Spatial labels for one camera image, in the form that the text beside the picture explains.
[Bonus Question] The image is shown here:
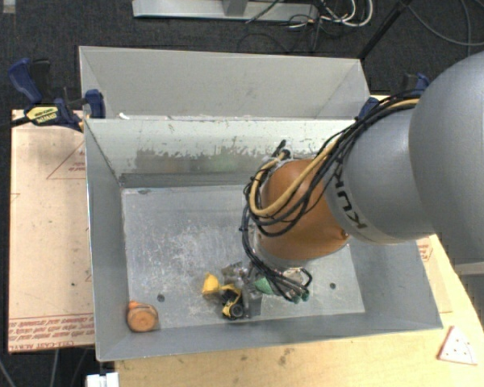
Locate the orange round toy food piece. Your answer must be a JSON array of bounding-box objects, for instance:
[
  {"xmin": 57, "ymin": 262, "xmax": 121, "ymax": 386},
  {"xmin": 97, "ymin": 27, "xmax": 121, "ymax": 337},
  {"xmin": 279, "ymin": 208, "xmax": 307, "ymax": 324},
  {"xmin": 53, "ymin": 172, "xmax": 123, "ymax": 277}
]
[{"xmin": 126, "ymin": 300, "xmax": 161, "ymax": 334}]

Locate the brown cardboard board red print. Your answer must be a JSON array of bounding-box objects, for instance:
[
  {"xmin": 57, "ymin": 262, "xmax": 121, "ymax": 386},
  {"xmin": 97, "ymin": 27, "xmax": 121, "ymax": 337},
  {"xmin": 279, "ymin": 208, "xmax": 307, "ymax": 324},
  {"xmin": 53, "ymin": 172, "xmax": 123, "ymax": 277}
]
[{"xmin": 7, "ymin": 109, "xmax": 455, "ymax": 354}]

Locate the white triangular sanding sheet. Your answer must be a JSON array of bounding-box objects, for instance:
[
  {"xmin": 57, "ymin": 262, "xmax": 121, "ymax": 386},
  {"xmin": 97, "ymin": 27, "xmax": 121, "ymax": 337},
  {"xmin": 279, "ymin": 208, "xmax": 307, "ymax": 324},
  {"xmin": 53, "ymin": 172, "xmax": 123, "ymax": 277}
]
[{"xmin": 436, "ymin": 325, "xmax": 478, "ymax": 366}]

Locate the yellow and black toy vehicle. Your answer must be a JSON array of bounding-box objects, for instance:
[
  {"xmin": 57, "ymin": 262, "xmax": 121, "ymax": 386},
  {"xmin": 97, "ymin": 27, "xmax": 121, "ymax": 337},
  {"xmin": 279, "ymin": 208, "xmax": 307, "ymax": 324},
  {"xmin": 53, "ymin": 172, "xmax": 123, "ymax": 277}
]
[{"xmin": 201, "ymin": 272, "xmax": 244, "ymax": 321}]

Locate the grey metal bin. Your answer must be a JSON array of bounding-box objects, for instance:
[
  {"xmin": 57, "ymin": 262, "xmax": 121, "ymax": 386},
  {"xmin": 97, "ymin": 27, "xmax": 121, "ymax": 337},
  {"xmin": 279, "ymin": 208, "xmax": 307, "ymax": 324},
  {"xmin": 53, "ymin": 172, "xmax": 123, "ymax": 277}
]
[{"xmin": 78, "ymin": 45, "xmax": 444, "ymax": 363}]

